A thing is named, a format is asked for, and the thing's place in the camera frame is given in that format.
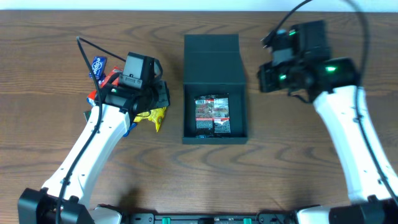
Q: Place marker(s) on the blue snack bar wrapper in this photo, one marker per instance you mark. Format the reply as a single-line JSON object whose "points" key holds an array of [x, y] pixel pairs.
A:
{"points": [[132, 126]]}

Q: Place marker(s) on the red snack packet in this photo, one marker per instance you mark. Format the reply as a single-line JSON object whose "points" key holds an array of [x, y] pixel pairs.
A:
{"points": [[112, 77]]}

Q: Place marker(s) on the black mounting rail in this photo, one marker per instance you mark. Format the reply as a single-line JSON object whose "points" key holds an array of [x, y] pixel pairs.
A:
{"points": [[260, 218]]}

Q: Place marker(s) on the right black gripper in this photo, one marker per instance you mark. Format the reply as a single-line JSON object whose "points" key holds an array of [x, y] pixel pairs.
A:
{"points": [[265, 78]]}

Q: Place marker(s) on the blue Eclipse mint tin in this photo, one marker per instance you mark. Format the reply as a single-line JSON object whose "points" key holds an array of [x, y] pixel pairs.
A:
{"points": [[98, 66]]}

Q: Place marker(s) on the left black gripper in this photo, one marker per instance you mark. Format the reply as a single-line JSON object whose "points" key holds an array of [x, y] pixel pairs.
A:
{"points": [[163, 93]]}

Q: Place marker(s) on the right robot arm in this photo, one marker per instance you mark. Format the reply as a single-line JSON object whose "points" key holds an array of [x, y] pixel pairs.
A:
{"points": [[333, 91]]}

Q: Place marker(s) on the green gum pack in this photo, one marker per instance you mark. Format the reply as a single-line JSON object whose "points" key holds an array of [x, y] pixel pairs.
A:
{"points": [[87, 115]]}

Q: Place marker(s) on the yellow snack packet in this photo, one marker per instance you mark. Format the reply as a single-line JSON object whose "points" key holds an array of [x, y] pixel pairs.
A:
{"points": [[156, 116]]}

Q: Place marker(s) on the black cardboard box with lid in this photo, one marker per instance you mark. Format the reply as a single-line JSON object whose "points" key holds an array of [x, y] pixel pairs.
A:
{"points": [[213, 66]]}

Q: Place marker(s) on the black snack pouch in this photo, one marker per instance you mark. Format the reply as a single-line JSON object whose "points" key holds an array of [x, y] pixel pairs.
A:
{"points": [[212, 116]]}

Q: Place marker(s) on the purple Dairy Milk chocolate bar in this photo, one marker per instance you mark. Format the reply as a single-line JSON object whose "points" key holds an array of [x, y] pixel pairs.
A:
{"points": [[101, 81]]}

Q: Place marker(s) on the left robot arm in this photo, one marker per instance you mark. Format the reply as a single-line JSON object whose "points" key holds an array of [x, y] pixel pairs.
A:
{"points": [[65, 197]]}

